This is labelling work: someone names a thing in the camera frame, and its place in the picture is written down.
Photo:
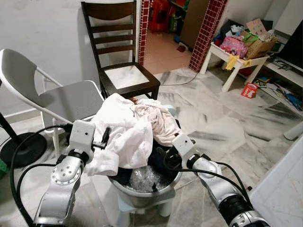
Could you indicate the white shirt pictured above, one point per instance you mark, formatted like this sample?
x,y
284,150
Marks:
x,y
123,132

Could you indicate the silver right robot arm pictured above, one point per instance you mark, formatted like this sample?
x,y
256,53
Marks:
x,y
222,189

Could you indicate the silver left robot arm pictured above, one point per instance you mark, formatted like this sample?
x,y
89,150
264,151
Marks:
x,y
61,184

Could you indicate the grey folding chair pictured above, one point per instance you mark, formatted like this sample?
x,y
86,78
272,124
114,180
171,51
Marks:
x,y
71,101

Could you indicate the beige cloth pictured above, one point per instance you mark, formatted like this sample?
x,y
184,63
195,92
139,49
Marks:
x,y
163,120

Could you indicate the grey laundry basin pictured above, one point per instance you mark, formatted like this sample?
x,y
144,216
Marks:
x,y
142,198

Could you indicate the black fan stand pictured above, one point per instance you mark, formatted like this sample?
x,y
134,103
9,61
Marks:
x,y
26,149

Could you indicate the green plastic basket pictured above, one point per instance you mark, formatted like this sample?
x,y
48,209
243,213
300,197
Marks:
x,y
3,168

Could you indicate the light blue folding table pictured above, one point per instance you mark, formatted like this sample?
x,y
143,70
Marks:
x,y
284,189

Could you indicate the dark wooden chair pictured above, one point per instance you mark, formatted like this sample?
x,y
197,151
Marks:
x,y
109,12

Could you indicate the black television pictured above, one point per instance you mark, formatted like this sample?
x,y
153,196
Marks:
x,y
294,47

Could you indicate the red box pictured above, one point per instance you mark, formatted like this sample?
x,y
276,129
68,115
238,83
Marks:
x,y
250,91

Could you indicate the small white table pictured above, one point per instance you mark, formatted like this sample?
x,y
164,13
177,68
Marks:
x,y
220,51

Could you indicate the small yellow cloth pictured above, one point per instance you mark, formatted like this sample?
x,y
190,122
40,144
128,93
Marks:
x,y
232,62

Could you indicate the cardboard box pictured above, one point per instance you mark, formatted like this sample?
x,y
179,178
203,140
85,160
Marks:
x,y
262,47

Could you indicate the pink bag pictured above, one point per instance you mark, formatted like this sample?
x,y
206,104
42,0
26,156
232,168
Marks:
x,y
234,47

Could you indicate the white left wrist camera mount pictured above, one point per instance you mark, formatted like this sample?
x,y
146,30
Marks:
x,y
81,135

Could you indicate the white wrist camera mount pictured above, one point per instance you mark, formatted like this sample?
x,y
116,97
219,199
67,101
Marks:
x,y
81,135
183,145

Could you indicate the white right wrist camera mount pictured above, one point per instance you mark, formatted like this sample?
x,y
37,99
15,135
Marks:
x,y
183,145

